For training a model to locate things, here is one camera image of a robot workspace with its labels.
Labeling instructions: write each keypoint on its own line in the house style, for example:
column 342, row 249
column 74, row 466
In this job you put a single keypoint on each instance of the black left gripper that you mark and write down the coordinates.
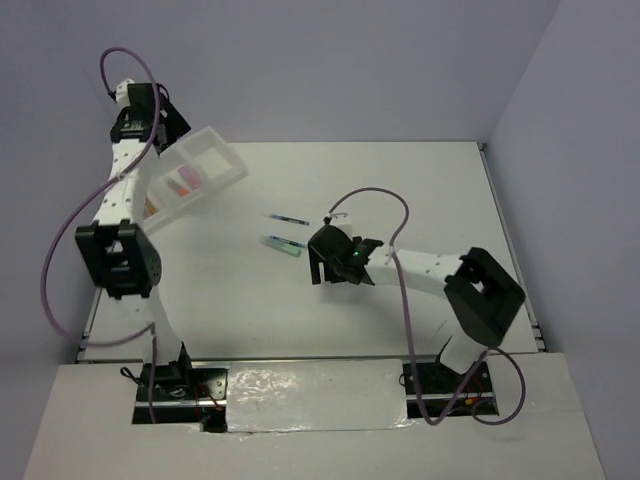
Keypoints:
column 176, row 127

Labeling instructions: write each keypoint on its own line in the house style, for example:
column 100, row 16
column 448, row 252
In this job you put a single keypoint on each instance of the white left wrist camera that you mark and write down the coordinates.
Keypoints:
column 120, row 94

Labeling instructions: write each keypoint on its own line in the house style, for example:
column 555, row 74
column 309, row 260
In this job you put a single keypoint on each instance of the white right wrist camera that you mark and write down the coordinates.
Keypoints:
column 340, row 220

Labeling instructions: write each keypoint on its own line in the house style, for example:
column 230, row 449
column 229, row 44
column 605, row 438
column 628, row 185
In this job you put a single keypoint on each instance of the green highlighter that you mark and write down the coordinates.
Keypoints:
column 280, row 246

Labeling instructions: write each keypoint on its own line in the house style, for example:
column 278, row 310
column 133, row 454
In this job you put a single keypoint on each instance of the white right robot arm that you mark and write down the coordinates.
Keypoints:
column 484, row 297

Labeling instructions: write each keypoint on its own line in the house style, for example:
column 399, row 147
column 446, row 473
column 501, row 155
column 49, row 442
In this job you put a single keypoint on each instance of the clear three-compartment plastic tray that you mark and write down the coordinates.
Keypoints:
column 215, row 161

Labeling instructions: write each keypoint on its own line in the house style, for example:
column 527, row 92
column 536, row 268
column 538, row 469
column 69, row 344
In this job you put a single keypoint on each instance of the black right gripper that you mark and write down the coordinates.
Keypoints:
column 316, row 259

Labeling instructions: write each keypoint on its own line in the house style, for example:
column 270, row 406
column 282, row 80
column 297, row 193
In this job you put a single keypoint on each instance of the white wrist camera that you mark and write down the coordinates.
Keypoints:
column 120, row 94
column 340, row 220

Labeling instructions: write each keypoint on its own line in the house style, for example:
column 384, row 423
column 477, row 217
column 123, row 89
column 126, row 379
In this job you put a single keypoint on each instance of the purple highlighter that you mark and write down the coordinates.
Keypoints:
column 190, row 177

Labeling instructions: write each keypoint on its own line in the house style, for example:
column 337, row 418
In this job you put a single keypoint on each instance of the silver foil covered plate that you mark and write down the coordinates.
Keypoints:
column 315, row 396

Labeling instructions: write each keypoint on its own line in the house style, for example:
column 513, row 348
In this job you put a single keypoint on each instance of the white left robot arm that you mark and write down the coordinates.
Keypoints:
column 119, row 255

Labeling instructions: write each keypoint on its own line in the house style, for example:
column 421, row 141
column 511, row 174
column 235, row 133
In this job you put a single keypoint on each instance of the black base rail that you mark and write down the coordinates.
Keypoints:
column 429, row 390

